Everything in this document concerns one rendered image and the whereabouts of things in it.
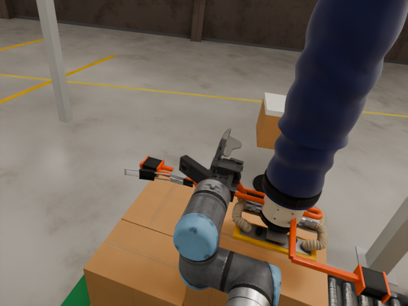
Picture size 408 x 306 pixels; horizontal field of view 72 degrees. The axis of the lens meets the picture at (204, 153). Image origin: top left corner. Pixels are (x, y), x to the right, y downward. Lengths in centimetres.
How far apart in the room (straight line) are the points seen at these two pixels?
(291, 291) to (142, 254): 89
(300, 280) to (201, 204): 89
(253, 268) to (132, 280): 117
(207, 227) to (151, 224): 142
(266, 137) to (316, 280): 157
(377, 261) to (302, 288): 159
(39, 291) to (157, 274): 100
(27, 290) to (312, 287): 191
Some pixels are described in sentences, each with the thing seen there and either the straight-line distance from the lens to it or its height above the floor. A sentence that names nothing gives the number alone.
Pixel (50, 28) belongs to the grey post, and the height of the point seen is 119.
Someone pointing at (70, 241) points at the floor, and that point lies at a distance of 268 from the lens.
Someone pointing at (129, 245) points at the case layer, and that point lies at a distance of 188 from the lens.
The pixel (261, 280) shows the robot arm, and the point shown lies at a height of 151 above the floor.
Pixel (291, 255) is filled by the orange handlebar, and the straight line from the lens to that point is 107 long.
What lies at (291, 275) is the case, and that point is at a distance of 142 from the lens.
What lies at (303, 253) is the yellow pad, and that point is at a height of 113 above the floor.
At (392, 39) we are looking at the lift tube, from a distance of 91.
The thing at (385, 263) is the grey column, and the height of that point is 15.
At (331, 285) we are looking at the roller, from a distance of 200.
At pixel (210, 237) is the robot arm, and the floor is 161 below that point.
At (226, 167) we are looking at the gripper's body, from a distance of 73.
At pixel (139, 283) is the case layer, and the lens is 174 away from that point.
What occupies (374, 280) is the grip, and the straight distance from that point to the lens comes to 113.
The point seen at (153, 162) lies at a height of 126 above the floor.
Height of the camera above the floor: 205
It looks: 34 degrees down
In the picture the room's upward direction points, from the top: 8 degrees clockwise
